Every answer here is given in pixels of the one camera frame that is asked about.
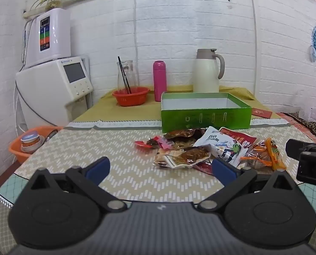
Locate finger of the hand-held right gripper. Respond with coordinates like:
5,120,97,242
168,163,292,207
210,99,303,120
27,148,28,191
285,139,312,159

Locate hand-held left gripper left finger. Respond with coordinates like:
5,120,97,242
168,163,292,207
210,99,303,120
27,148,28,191
28,157,127,213

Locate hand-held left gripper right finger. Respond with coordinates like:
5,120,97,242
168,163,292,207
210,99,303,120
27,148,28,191
198,158,298,213

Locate red-edged clear snack packet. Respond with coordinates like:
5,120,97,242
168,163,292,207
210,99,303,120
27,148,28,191
194,162,215,175

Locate orange clear snack packet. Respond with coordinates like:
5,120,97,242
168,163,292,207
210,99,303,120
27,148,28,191
264,137,287,171
240,142,274,170

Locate white blue-print snack packet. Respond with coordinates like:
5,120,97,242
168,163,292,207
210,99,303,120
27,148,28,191
194,126,247,169

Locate clear brown jerky packet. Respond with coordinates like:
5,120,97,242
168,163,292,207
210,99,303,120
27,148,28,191
153,146,212,169

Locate large brown snack packet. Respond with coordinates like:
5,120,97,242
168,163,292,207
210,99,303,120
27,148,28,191
164,128,207,142

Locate green cardboard box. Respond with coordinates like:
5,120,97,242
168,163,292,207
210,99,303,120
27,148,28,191
161,92,253,133

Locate beige chevron tablecloth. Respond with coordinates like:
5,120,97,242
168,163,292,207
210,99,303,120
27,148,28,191
0,119,316,255

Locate red envelope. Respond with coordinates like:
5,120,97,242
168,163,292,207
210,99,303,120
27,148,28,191
251,108,272,119

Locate stacked bowls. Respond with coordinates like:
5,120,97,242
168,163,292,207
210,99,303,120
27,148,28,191
20,131,45,153

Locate red plastic basket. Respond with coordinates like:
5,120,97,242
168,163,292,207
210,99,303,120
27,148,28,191
112,86,151,107

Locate orange plastic basin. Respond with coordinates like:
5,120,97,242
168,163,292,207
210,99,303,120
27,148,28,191
9,126,64,164

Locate white appliance with screen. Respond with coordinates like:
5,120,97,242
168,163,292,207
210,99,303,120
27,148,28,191
15,56,94,130

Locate black stick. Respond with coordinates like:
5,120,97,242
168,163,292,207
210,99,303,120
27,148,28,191
119,58,132,95
118,56,129,95

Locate cream thermos jug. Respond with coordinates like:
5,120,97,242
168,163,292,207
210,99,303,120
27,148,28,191
194,48,225,93

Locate glass pitcher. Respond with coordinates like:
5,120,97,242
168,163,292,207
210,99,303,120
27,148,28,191
117,60,137,93

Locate pink bottle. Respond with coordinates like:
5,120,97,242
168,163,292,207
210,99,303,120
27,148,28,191
153,61,168,102

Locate white water purifier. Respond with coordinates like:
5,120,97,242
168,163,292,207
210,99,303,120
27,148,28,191
23,8,71,68

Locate white wall pipe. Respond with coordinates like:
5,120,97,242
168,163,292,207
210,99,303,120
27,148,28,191
248,0,260,101
133,0,140,85

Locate metal hose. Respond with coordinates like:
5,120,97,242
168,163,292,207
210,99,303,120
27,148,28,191
21,21,33,67

